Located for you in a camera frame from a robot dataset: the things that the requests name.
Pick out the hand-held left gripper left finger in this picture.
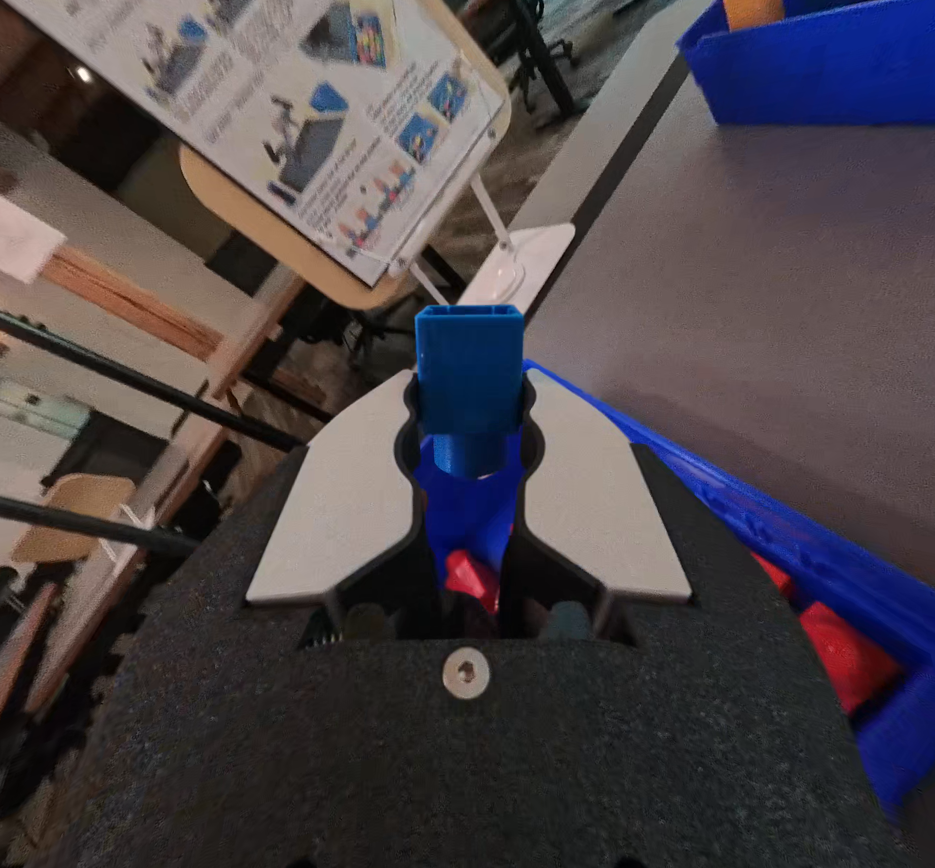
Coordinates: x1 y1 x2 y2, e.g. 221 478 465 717
244 369 426 635

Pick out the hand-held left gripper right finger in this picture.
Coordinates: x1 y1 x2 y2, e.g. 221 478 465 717
510 368 693 635

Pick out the blue plastic bin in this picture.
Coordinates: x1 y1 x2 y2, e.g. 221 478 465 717
675 0 935 128
418 360 935 827

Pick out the blue mega block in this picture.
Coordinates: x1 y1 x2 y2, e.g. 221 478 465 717
415 304 527 480

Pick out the black light stand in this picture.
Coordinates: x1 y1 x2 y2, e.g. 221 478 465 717
0 312 302 454

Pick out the clear acrylic poster stand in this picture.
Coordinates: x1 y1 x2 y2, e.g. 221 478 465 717
408 174 578 308

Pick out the white paper sign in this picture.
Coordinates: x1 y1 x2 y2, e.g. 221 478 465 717
0 195 68 286

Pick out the instruction poster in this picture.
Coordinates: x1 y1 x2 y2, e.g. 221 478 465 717
0 0 510 290

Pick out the wooden post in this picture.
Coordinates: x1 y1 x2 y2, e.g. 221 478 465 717
40 243 227 372

